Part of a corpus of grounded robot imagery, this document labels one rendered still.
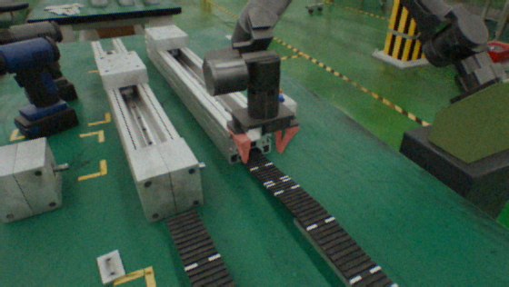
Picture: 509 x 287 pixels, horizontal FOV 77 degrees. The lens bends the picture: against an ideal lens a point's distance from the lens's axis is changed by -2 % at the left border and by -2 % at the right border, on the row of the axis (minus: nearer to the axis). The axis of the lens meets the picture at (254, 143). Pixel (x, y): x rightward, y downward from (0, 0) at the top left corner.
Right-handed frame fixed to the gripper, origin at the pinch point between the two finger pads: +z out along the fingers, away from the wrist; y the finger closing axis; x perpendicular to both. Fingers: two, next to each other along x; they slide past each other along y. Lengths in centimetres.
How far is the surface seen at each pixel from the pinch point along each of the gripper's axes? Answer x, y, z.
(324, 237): 22.0, 1.0, 1.2
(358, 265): 28.0, -0.2, 1.4
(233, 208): 7.1, 9.5, 4.6
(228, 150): -5.9, 4.8, 1.4
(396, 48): -194, -267, 67
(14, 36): -54, 42, -15
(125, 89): -38.5, 19.9, -2.5
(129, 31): -348, -16, 56
